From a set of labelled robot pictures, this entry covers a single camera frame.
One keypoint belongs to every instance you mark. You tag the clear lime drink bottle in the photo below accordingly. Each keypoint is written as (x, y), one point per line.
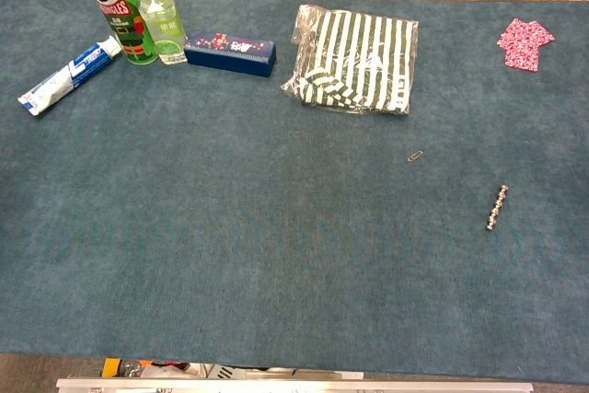
(160, 20)

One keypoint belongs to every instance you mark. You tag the silver metal bead chain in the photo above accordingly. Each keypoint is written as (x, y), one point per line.
(497, 208)

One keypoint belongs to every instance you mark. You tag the green Pringles can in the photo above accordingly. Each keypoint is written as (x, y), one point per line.
(120, 11)

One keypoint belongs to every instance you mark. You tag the dark blue printed box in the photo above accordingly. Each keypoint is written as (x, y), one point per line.
(230, 52)

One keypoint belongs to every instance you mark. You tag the bagged green white striped garment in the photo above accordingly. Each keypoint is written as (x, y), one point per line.
(359, 61)

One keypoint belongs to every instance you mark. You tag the pink patterned paper packet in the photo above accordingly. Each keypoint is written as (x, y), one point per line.
(523, 43)

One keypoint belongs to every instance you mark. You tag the aluminium profile rail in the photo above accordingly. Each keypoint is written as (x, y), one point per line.
(294, 385)

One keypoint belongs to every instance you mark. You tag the white blue toothpaste tube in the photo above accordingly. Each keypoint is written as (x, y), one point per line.
(69, 76)

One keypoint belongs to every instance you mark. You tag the teal felt table mat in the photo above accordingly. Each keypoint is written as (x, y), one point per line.
(257, 227)

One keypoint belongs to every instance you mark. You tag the small metal paper clip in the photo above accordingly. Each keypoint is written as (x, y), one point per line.
(415, 156)

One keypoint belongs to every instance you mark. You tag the yellow plastic object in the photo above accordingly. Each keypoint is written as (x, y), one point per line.
(111, 367)

